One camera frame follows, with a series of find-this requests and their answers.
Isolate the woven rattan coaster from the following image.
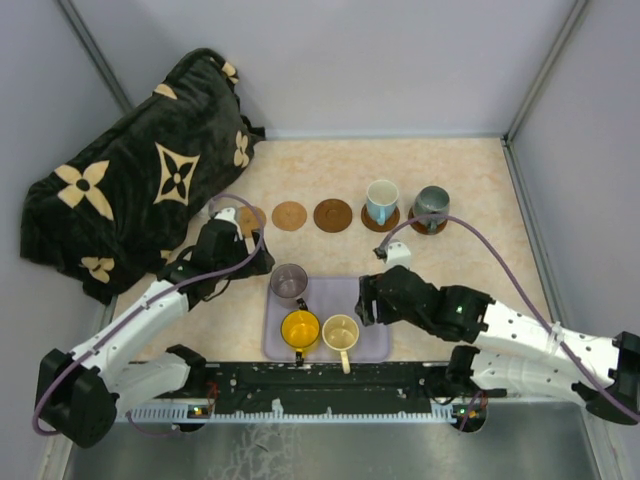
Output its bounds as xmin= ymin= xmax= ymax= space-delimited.
xmin=237 ymin=206 xmax=267 ymax=238
xmin=272 ymin=201 xmax=307 ymax=231

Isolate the cream ceramic mug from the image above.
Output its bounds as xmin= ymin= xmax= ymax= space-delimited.
xmin=322 ymin=314 xmax=360 ymax=375

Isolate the dark wooden coaster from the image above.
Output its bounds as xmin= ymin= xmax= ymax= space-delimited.
xmin=313 ymin=198 xmax=353 ymax=233
xmin=411 ymin=219 xmax=448 ymax=235
xmin=361 ymin=202 xmax=400 ymax=232

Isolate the purple glass mug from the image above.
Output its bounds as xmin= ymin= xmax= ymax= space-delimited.
xmin=269 ymin=263 xmax=309 ymax=310

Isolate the grey ceramic mug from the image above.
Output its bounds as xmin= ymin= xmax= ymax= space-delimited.
xmin=412 ymin=185 xmax=450 ymax=235

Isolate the white light blue mug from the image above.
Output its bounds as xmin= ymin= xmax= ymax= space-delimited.
xmin=366 ymin=179 xmax=399 ymax=226

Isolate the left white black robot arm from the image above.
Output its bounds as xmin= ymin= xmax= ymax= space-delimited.
xmin=32 ymin=216 xmax=275 ymax=448

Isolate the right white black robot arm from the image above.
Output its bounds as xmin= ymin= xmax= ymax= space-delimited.
xmin=355 ymin=266 xmax=639 ymax=425

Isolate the lavender plastic tray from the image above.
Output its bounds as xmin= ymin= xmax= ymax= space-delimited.
xmin=262 ymin=275 xmax=392 ymax=364

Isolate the yellow glass mug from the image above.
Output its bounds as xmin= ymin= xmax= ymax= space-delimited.
xmin=280 ymin=310 xmax=321 ymax=367

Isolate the black floral plush blanket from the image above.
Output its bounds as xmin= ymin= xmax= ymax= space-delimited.
xmin=20 ymin=48 xmax=265 ymax=303

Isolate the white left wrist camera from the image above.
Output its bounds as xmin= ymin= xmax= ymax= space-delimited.
xmin=212 ymin=207 xmax=238 ymax=226

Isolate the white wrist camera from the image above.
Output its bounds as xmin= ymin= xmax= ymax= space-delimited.
xmin=212 ymin=207 xmax=238 ymax=226
xmin=384 ymin=240 xmax=411 ymax=270

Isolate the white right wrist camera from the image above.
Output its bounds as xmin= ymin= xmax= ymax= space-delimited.
xmin=384 ymin=240 xmax=411 ymax=270

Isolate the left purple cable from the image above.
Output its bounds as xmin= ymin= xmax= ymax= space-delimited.
xmin=31 ymin=193 xmax=268 ymax=439

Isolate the purple cable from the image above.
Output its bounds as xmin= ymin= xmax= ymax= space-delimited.
xmin=31 ymin=193 xmax=268 ymax=439
xmin=374 ymin=214 xmax=640 ymax=434

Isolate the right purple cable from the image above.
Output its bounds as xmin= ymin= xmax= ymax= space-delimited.
xmin=374 ymin=214 xmax=640 ymax=434

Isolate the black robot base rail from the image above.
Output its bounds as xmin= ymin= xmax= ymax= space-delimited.
xmin=149 ymin=360 xmax=507 ymax=416

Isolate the white perforated cable duct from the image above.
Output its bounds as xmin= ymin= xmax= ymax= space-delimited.
xmin=130 ymin=401 xmax=467 ymax=425

